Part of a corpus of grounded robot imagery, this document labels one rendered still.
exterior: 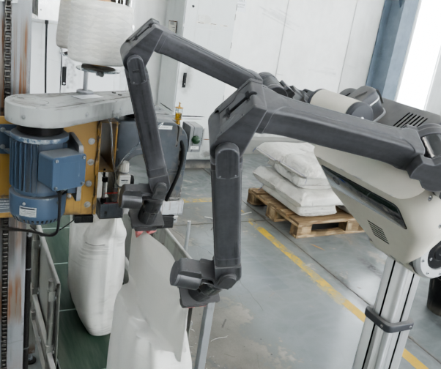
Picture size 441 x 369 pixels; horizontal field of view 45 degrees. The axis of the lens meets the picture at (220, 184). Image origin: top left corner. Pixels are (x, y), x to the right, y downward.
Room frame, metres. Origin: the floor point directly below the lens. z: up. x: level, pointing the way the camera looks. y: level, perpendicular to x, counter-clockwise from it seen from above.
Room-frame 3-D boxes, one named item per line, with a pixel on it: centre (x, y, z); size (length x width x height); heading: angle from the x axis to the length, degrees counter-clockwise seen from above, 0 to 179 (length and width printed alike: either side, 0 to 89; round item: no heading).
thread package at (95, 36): (1.44, 0.38, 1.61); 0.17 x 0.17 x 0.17
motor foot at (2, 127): (1.42, 0.57, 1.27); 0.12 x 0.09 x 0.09; 118
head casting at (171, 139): (1.78, 0.30, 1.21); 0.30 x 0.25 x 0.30; 28
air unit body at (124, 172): (1.57, 0.30, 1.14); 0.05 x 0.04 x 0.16; 118
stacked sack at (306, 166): (4.33, -0.85, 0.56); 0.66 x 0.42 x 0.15; 118
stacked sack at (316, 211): (4.47, -0.70, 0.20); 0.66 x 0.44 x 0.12; 28
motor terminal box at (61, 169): (1.30, 0.42, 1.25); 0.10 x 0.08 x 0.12; 143
